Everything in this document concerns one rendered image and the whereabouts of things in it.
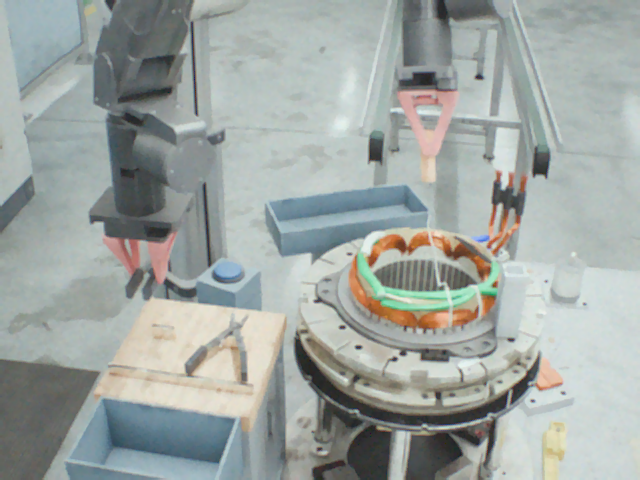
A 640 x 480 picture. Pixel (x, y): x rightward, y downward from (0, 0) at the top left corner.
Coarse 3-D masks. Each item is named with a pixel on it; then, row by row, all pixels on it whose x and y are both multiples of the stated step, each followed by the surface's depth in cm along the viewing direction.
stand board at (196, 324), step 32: (160, 320) 104; (192, 320) 104; (224, 320) 104; (256, 320) 104; (128, 352) 98; (160, 352) 98; (192, 352) 98; (224, 352) 99; (256, 352) 99; (128, 384) 93; (160, 384) 93; (256, 384) 94
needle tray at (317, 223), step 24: (336, 192) 135; (360, 192) 136; (384, 192) 137; (408, 192) 137; (288, 216) 134; (312, 216) 136; (336, 216) 136; (360, 216) 136; (384, 216) 136; (408, 216) 128; (432, 216) 130; (288, 240) 124; (312, 240) 125; (336, 240) 127; (312, 264) 138
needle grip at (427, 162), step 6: (426, 132) 93; (432, 132) 93; (432, 138) 93; (420, 150) 94; (420, 156) 94; (426, 156) 93; (432, 156) 93; (426, 162) 93; (432, 162) 93; (426, 168) 93; (432, 168) 93; (426, 174) 93; (432, 174) 94; (426, 180) 94; (432, 180) 94
